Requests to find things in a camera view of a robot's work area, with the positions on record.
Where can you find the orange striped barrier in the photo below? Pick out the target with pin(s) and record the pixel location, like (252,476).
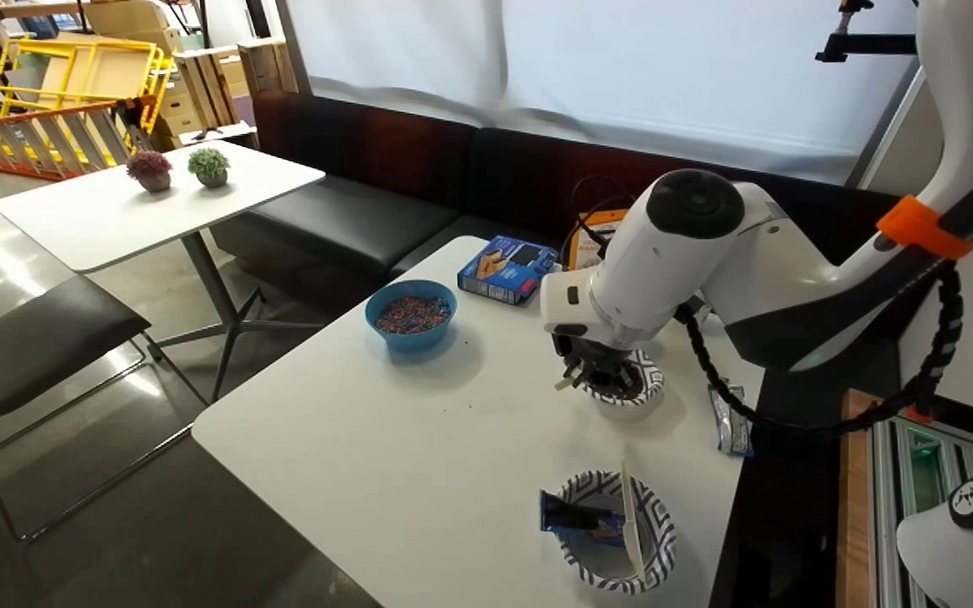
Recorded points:
(49,140)

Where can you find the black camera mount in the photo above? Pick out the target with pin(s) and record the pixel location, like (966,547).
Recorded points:
(862,47)

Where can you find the black metal-frame chair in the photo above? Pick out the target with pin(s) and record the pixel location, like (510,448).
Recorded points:
(36,341)

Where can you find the white plastic knife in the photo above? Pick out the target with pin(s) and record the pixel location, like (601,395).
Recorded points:
(634,528)

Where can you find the orange snack pouch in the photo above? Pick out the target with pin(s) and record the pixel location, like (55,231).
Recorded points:
(610,215)

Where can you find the wooden board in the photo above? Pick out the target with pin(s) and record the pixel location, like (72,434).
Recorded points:
(851,509)

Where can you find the white side table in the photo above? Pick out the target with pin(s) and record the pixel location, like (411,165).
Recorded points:
(91,215)

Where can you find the black bench seat cushion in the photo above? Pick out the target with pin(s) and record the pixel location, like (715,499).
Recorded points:
(337,221)

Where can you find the patterned paper bowl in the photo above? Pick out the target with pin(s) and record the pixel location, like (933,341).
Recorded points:
(650,388)

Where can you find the wooden drawer cabinet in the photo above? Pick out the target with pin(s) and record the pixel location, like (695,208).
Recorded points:
(209,86)

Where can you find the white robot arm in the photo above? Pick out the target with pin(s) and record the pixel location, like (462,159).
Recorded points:
(676,264)

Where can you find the silver blue foil packet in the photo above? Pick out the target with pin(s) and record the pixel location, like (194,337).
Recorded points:
(738,437)

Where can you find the blue plastic bowl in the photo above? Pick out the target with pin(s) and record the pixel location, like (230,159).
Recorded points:
(411,342)

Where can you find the yellow metal frame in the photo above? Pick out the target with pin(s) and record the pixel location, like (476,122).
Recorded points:
(82,48)

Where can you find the dark blue wrapper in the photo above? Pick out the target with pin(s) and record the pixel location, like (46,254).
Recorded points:
(575,523)

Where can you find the multicoloured candy pieces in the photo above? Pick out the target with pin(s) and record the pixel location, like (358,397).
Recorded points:
(413,316)

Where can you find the aluminium frame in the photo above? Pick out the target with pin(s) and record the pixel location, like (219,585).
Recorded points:
(912,484)

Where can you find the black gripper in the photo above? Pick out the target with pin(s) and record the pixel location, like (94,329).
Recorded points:
(592,360)

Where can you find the dark bench backrest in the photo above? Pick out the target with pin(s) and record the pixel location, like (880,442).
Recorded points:
(418,156)

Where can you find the blue cookie box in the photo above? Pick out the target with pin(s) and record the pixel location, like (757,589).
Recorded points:
(503,271)

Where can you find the white window blind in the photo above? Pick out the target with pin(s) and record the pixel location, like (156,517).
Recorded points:
(509,70)

